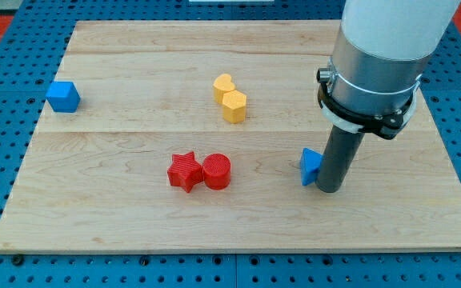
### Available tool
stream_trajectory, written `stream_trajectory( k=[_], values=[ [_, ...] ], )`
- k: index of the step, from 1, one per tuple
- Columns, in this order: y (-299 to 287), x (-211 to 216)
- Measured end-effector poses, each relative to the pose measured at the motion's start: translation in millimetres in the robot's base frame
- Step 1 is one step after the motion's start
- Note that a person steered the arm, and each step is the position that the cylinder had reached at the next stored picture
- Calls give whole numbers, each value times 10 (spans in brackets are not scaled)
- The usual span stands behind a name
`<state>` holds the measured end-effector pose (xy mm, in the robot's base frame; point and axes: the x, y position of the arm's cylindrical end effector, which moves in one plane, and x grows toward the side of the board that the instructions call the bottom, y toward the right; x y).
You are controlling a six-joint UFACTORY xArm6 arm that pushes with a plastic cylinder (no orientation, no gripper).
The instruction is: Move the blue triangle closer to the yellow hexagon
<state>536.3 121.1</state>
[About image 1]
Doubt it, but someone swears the blue triangle block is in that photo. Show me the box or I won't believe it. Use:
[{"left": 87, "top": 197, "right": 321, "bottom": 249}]
[{"left": 299, "top": 147, "right": 323, "bottom": 186}]

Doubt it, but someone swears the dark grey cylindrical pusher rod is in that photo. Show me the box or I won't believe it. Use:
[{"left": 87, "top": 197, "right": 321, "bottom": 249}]
[{"left": 315, "top": 126, "right": 364, "bottom": 193}]

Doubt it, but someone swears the blue cube block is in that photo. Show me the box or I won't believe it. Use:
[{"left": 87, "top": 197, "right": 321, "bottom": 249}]
[{"left": 46, "top": 82, "right": 81, "bottom": 113}]

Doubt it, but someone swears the yellow hexagon block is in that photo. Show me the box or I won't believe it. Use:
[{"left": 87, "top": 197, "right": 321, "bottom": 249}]
[{"left": 222, "top": 90, "right": 247, "bottom": 124}]

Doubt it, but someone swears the red cylinder block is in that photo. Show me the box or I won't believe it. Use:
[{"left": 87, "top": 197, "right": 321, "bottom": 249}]
[{"left": 202, "top": 154, "right": 231, "bottom": 190}]

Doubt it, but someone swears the light wooden board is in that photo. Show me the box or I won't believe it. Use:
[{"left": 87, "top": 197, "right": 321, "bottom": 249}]
[{"left": 0, "top": 20, "right": 461, "bottom": 254}]

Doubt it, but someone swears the yellow heart block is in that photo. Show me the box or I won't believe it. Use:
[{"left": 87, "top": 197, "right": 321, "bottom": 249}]
[{"left": 213, "top": 74, "right": 235, "bottom": 104}]

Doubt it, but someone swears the red star block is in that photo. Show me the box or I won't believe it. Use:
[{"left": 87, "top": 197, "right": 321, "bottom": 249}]
[{"left": 167, "top": 151, "right": 203, "bottom": 193}]

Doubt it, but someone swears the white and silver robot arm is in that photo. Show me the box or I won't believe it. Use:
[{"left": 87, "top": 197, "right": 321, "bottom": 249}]
[{"left": 316, "top": 0, "right": 460, "bottom": 139}]

